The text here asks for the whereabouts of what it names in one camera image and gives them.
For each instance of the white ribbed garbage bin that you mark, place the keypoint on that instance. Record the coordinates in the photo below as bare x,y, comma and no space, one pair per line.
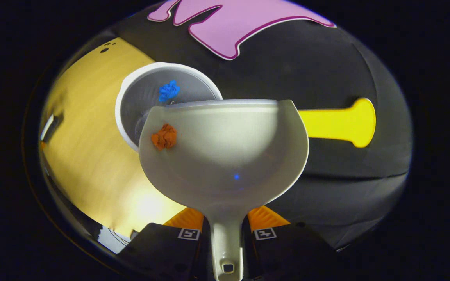
139,97

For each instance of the wooden desktop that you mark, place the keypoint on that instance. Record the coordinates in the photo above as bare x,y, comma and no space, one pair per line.
88,156

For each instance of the black backdrop cloth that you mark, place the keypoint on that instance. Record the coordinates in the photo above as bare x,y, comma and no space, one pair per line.
307,70

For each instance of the grey dustpan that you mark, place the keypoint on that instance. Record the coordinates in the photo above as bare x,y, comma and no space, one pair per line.
229,148

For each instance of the blue paper scrap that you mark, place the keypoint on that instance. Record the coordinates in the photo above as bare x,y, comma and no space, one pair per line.
168,91

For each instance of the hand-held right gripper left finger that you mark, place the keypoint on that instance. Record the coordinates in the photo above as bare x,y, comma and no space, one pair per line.
162,249

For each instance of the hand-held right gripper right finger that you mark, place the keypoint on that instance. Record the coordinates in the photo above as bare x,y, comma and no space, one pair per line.
287,249

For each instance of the orange paper scrap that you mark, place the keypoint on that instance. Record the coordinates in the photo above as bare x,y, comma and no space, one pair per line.
164,136

